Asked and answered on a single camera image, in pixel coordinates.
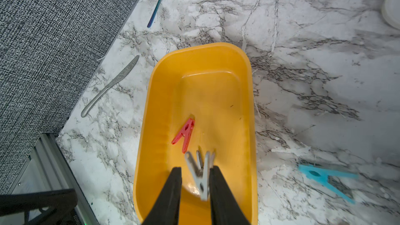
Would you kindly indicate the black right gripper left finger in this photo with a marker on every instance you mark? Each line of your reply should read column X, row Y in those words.
column 165, row 211

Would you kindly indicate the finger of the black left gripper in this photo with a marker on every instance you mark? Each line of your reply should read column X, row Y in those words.
column 42, row 208

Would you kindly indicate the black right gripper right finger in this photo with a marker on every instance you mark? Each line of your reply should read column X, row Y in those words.
column 224, row 208

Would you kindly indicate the grey clothespin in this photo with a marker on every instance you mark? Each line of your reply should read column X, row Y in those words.
column 200, row 169

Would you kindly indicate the red clothespin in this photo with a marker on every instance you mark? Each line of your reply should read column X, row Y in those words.
column 185, row 133

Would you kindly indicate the teal clothespin near box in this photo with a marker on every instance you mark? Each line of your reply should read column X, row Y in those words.
column 321, row 176

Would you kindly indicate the yellow plastic storage box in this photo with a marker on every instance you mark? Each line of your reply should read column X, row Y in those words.
column 211, row 84

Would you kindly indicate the silver butter knife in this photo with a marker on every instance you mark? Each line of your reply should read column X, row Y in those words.
column 114, row 81

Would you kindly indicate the iridescent gold blue spoon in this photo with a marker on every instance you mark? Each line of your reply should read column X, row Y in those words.
column 154, row 14

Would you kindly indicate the white rectangular tray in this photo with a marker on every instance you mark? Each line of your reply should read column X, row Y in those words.
column 391, row 13

